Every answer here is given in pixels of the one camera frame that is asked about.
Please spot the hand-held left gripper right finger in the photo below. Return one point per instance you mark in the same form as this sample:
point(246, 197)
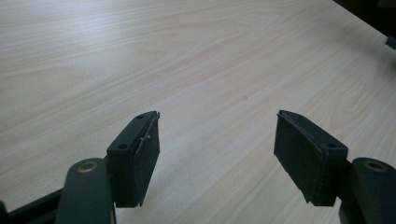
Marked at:
point(306, 161)

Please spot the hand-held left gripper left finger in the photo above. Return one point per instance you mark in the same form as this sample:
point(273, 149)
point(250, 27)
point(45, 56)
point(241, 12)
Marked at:
point(132, 161)

